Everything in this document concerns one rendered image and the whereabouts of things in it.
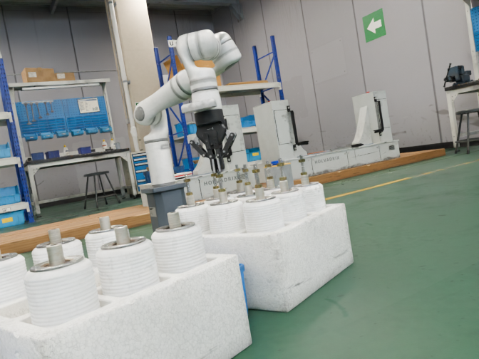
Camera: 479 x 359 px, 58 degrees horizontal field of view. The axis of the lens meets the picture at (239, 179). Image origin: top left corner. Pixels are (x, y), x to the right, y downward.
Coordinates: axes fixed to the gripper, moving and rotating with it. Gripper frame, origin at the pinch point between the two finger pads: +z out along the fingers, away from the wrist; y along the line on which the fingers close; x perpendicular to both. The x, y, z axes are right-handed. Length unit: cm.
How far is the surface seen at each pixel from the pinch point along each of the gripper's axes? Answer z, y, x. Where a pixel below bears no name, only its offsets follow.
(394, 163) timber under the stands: 32, -57, -359
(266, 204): 11.0, -13.4, 8.1
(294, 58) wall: -168, 79, -744
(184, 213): 11.3, 11.5, 0.7
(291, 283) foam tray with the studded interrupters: 29.3, -16.7, 10.8
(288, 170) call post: 6.3, -10.3, -40.7
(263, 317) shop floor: 35.2, -10.2, 15.5
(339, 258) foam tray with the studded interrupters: 31.3, -25.7, -14.2
